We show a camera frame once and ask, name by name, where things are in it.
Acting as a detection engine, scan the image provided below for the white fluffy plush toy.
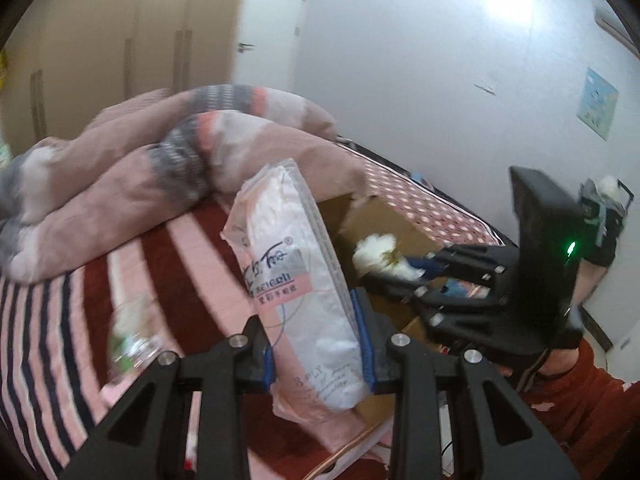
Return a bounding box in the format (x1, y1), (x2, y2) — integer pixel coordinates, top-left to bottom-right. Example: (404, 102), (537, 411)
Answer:
(351, 233), (427, 282)

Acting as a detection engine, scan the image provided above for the blue wall poster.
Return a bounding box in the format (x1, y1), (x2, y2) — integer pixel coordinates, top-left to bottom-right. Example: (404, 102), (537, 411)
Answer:
(576, 66), (621, 142)

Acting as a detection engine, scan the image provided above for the white air conditioner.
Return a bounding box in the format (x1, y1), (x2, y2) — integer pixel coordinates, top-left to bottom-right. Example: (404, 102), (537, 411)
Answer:
(594, 4), (635, 46)

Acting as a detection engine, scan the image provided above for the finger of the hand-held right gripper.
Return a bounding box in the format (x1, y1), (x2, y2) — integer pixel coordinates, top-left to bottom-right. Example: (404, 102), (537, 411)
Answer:
(406, 241), (522, 287)
(352, 277), (523, 358)

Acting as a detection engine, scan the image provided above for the pink white tissue pack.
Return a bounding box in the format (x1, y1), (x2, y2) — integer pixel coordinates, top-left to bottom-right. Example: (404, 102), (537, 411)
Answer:
(221, 158), (373, 420)

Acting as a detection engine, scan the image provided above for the red pink striped bed sheet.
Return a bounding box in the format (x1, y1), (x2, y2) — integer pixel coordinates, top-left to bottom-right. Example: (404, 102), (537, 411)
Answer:
(0, 200), (396, 480)

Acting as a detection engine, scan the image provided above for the beige wardrobe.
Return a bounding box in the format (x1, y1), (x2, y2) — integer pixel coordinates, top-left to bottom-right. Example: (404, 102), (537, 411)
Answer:
(0, 0), (251, 161)

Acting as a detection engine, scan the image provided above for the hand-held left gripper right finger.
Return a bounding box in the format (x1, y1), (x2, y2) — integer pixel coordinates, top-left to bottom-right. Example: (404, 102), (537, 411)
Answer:
(350, 287), (583, 480)

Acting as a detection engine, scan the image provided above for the white door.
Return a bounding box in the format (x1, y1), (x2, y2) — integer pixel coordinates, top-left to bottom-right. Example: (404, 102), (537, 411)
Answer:
(234, 0), (312, 92)

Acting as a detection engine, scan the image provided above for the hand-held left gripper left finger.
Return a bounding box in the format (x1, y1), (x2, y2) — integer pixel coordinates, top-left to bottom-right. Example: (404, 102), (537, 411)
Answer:
(59, 316), (277, 480)

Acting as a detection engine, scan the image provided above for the dark bag with white fluff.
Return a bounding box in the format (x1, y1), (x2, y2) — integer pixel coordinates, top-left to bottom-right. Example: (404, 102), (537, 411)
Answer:
(577, 174), (630, 268)

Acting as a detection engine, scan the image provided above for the brown cardboard box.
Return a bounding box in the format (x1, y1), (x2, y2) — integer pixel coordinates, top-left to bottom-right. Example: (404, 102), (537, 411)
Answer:
(312, 192), (498, 431)

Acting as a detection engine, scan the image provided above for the red dotted mattress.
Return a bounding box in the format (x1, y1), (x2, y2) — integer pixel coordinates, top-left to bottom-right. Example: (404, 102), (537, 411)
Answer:
(334, 135), (516, 251)

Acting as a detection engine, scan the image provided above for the pink grey quilt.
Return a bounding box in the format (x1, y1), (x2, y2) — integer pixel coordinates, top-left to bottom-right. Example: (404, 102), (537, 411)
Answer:
(0, 84), (368, 283)

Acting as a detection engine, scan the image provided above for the person's right forearm red sleeve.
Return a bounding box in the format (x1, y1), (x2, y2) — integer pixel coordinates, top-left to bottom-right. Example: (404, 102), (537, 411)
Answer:
(515, 342), (640, 480)

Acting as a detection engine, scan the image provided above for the clear plastic bottle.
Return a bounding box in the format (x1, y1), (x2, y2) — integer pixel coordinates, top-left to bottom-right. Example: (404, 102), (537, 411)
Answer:
(107, 305), (166, 386)

